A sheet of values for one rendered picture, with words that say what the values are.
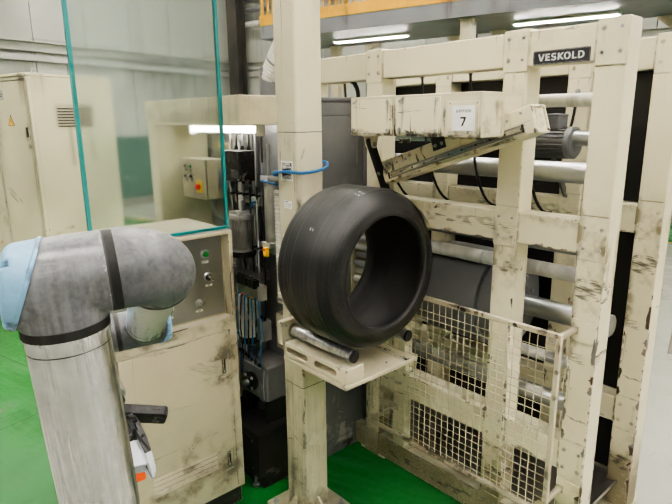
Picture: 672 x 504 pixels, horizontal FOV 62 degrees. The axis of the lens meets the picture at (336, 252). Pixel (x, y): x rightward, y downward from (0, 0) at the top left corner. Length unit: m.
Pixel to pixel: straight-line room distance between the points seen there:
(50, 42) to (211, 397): 9.82
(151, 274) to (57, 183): 4.10
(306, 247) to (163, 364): 0.81
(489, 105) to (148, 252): 1.34
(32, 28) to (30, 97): 6.82
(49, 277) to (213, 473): 1.94
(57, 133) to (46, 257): 4.11
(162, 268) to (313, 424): 1.74
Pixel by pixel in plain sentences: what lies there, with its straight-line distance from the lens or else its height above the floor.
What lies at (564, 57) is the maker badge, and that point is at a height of 1.89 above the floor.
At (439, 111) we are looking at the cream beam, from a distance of 1.96.
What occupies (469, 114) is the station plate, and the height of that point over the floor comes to 1.71.
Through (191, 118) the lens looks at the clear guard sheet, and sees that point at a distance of 2.22.
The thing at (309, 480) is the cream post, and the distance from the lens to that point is 2.60.
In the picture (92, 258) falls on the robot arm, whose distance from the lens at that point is 0.80.
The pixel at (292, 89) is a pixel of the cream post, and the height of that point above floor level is 1.81.
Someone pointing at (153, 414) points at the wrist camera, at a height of 1.03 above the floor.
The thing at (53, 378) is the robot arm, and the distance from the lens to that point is 0.84.
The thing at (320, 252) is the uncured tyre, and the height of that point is 1.29.
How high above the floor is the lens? 1.70
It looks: 13 degrees down
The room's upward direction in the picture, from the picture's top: 1 degrees counter-clockwise
